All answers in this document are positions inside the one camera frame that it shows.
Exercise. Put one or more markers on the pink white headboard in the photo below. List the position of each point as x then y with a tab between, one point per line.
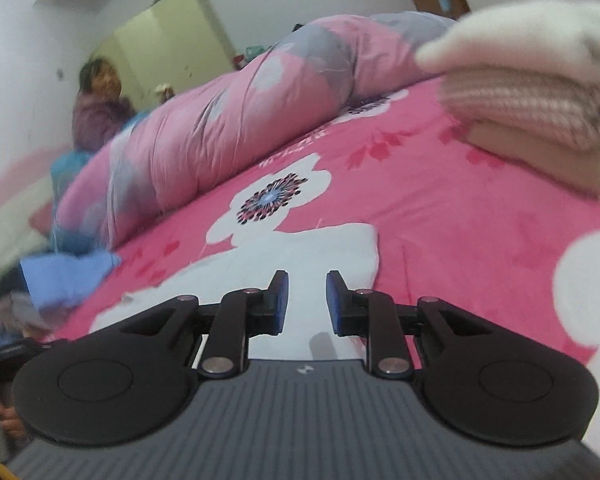
25	187

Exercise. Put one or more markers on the teal blue blanket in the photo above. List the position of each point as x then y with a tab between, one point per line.
67	169

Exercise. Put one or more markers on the white shirt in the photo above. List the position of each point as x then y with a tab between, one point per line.
270	279

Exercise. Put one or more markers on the cream folded fleece garment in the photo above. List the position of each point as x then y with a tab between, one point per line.
553	37

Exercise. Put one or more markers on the clutter behind duvet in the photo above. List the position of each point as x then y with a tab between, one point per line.
241	60

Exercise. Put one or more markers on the pink grey rolled duvet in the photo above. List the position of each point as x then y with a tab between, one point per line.
206	135

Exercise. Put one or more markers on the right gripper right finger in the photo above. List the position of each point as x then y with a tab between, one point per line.
475	376

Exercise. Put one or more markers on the beige folded garment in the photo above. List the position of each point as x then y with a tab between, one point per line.
576	169

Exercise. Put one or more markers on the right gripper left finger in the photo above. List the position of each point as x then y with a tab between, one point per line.
123	382

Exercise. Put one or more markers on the black garment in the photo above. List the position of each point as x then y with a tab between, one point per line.
13	281

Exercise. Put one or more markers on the person in purple jacket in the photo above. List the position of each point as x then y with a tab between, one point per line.
101	111

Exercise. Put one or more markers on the yellow green wardrobe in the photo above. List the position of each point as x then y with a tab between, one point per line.
181	43

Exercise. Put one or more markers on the blue cloth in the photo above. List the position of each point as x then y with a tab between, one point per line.
64	281

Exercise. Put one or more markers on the pile of mixed clothes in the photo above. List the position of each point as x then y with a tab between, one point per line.
19	318

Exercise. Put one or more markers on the red pillow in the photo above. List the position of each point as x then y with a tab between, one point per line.
42	219

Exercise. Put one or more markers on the operator left hand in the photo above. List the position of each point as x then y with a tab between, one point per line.
11	422

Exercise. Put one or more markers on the pink floral bed blanket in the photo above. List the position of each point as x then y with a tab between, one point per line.
392	199

